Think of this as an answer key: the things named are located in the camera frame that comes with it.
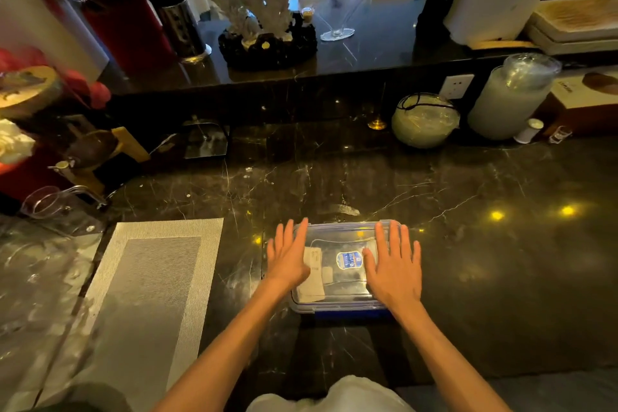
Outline person's right hand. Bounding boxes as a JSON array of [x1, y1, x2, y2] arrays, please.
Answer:
[[362, 220, 423, 317]]

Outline person's left hand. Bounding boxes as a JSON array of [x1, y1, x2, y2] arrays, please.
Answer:
[[266, 218, 312, 293]]

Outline clear plastic food container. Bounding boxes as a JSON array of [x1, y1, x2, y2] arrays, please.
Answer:
[[262, 220, 417, 320]]

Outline person's right forearm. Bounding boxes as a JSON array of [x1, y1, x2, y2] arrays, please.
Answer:
[[389, 303, 513, 412]]

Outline person's left forearm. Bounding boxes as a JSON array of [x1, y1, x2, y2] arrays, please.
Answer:
[[152, 279, 293, 412]]

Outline white folded paper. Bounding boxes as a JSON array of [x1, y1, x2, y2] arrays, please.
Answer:
[[295, 247, 327, 304]]

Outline round glass bowl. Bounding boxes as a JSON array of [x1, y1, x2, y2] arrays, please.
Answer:
[[391, 92, 461, 150]]

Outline grey woven placemat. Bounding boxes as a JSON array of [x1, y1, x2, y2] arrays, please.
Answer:
[[36, 218, 225, 410]]

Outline white garment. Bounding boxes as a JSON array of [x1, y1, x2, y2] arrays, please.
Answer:
[[246, 375, 417, 412]]

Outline small white bottle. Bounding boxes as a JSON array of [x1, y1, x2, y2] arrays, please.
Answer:
[[513, 118, 545, 145]]

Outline tall frosted glass jar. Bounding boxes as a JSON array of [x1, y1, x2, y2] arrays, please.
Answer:
[[467, 53, 563, 141]]

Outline black ornament base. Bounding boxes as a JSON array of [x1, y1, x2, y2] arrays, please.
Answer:
[[218, 12, 318, 71]]

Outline brown and gold tool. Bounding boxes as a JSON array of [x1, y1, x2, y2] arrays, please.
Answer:
[[47, 126, 151, 196]]

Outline clear plastic pitcher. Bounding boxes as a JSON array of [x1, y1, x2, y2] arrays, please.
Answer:
[[20, 184, 108, 238]]

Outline brown cardboard box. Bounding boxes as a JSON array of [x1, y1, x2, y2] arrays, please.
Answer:
[[533, 65, 618, 137]]

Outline metal chopstick holder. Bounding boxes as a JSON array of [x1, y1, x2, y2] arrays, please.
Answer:
[[143, 0, 212, 64]]

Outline clear plastic sheet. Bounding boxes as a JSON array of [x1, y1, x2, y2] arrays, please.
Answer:
[[0, 214, 103, 412]]

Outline red vase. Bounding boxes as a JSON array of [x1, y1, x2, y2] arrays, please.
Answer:
[[79, 0, 178, 75]]

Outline stack of wooden trays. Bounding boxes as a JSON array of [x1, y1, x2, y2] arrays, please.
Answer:
[[525, 0, 618, 56]]

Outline white cloth flower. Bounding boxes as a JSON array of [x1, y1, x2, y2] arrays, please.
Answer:
[[0, 118, 36, 167]]

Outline round wooden slice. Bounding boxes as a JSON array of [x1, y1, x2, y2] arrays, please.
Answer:
[[0, 65, 64, 121]]

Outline white cylinder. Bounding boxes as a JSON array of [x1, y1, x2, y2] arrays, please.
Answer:
[[0, 0, 110, 83]]

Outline white wall socket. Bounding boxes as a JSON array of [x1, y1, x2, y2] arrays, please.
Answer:
[[439, 73, 476, 100]]

